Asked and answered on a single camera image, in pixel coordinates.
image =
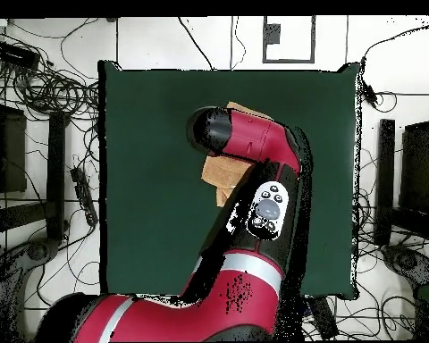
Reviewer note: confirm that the black electronics box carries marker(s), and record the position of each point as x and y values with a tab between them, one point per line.
16	55

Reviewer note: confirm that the black power adapter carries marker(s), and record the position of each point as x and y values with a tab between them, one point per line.
370	94

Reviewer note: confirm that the black flat bar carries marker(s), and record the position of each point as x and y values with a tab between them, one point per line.
321	318

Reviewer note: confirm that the grey square frame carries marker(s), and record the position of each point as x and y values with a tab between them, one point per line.
289	61

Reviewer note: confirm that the black frame furniture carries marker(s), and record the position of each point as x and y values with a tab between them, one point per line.
386	178
55	160

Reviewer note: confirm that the black power strip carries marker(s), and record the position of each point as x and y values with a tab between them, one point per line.
84	196

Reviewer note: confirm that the dark green table cloth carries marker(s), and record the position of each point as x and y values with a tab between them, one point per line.
146	143

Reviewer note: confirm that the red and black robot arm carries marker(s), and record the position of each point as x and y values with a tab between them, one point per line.
257	139

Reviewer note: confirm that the dark grey square plate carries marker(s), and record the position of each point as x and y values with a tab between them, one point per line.
273	34

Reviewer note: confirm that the dark grey stand base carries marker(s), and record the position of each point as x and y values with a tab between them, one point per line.
407	262
35	252

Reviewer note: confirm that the orange terry towel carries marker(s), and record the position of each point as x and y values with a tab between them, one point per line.
221	171

